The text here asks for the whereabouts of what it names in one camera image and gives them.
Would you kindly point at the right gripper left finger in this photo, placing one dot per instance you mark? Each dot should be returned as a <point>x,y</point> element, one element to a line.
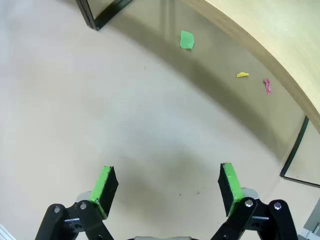
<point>101,187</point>

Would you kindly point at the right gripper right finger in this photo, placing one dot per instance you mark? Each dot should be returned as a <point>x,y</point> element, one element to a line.
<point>233,187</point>

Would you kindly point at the pink paper scrap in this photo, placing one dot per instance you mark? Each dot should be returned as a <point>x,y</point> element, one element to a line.
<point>267,85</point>

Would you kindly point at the small yellow paper scrap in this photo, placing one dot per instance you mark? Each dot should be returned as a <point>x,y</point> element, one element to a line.
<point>242,74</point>

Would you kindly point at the green paper scrap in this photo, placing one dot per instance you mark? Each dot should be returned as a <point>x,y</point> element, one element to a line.
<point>187,40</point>

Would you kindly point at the wooden shelf with black frame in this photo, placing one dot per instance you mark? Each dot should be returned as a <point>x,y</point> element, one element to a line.
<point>275,30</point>

